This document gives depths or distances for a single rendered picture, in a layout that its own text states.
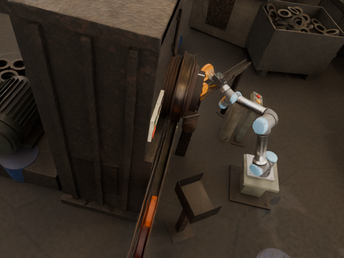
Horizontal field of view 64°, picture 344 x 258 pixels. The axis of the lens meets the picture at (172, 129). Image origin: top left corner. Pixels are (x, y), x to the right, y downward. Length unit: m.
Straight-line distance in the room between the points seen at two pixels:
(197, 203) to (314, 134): 2.20
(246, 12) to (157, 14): 3.25
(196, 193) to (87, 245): 0.99
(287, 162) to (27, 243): 2.60
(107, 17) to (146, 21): 0.15
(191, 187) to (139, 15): 1.24
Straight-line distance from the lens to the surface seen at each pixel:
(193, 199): 1.98
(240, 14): 4.45
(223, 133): 3.03
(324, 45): 4.27
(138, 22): 1.18
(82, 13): 1.21
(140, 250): 1.65
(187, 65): 1.71
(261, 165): 2.38
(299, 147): 3.54
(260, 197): 2.89
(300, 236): 2.93
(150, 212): 1.69
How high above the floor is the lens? 2.34
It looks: 49 degrees down
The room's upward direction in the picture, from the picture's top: 14 degrees clockwise
